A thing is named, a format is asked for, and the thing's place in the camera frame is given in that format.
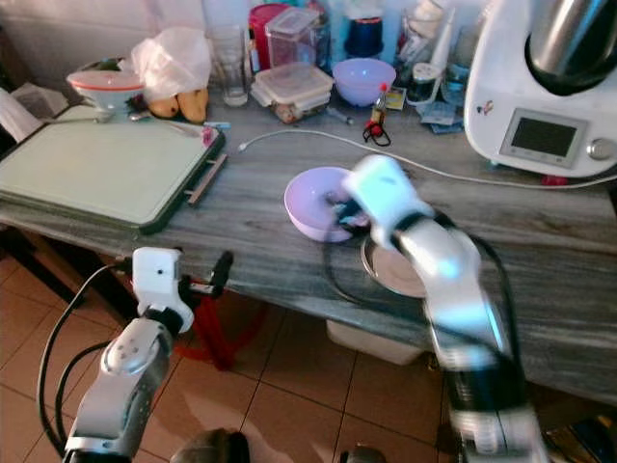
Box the dark blue cup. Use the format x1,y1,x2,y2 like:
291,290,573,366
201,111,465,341
344,14,388,60

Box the crumpled white plastic bag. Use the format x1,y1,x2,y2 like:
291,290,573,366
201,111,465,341
129,27,214,103

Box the flat clear lidded food box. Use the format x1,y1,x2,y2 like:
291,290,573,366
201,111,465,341
250,65,335,125

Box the orange bread rolls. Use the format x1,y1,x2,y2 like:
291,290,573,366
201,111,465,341
147,89,211,125

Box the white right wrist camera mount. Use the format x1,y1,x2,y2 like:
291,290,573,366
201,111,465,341
342,153,437,244

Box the small red bottle black strap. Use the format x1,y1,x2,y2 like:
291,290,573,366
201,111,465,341
363,84,395,149

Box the dark robot right foot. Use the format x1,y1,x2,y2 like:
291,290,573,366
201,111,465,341
341,445,388,463

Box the small lavender bowl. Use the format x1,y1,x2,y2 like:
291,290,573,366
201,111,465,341
332,57,397,108

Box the white bowl with red rim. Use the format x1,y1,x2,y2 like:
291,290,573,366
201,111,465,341
67,62,148,116

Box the tall clear plastic container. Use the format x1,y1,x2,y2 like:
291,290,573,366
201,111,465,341
265,7,325,69

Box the round brown plate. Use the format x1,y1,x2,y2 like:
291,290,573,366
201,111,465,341
361,236,431,299

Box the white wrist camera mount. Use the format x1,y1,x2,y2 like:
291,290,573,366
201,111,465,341
130,246,196,334
342,153,437,244

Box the large lavender plastic bowl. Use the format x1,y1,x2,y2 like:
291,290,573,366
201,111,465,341
283,165,363,243

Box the white storage box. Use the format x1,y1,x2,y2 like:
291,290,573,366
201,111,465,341
325,318,412,367

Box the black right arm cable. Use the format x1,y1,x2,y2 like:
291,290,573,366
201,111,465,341
323,231,523,360

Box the red canister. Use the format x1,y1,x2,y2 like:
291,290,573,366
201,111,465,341
247,3,290,72

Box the red stool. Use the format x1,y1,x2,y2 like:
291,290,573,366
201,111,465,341
172,287,254,373

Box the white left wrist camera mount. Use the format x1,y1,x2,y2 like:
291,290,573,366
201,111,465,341
130,246,196,334

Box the white power cable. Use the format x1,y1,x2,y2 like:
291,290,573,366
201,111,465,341
236,127,617,190

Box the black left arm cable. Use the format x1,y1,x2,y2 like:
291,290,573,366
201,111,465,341
38,260,138,456

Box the clear drinking glass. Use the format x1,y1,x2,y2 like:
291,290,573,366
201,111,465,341
211,26,250,108

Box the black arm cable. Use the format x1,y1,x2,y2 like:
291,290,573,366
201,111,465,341
38,260,138,456
323,231,523,360

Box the dark robot foot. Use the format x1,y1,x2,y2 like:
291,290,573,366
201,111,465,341
341,445,388,463
168,428,253,463

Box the metal spoon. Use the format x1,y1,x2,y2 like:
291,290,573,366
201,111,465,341
48,109,151,126

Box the dark robot left foot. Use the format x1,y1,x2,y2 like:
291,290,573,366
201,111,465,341
168,428,253,463

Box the white kitchen cooking machine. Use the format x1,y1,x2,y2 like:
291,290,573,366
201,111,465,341
464,0,617,181

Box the pale green cutting board tray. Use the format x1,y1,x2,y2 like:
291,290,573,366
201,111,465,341
0,118,230,236

